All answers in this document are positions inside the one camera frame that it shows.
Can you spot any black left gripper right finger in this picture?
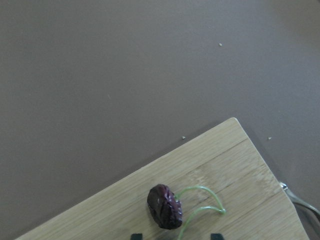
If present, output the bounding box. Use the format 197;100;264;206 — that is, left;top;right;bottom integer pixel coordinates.
210;233;222;240

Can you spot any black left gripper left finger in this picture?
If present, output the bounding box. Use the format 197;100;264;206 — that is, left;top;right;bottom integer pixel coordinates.
131;233;143;240

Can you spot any dark red cherry pair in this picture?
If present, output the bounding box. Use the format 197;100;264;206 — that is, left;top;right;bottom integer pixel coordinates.
146;184;227;240

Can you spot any wooden cutting board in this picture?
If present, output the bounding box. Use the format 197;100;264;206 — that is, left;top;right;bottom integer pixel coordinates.
21;117;308;240

